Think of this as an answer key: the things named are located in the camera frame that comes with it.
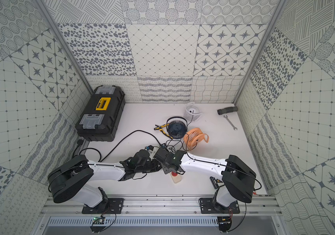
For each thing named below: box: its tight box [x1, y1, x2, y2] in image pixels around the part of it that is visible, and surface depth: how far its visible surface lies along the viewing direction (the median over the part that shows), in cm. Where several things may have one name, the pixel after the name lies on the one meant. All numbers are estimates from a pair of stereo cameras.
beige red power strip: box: [169, 171, 182, 184], surface depth 83 cm
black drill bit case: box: [209, 176, 226, 190], surface depth 82 cm
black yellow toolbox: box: [74, 85, 126, 142], surface depth 95 cm
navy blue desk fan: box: [166, 116, 188, 140], surface depth 103 cm
